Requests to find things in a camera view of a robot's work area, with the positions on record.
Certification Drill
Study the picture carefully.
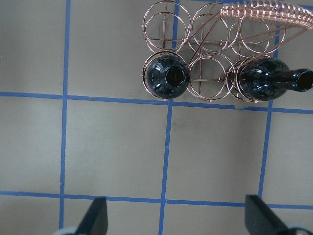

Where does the dark wine bottle left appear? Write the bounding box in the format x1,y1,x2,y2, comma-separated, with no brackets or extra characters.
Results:
144,54,190,99

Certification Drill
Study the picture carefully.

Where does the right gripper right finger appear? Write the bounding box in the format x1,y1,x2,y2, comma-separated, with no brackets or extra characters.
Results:
245,194,288,235

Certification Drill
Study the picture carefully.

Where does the dark wine bottle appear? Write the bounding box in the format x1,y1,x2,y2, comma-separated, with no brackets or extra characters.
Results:
144,54,190,99
237,58,313,101

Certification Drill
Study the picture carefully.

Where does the dark wine bottle right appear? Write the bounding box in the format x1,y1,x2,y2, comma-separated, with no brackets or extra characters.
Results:
237,58,313,101

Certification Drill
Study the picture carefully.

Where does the copper wire bottle basket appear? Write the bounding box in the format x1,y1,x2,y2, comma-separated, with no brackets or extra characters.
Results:
141,0,313,103

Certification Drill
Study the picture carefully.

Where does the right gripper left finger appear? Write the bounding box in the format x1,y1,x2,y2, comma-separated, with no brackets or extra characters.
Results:
75,197,108,235

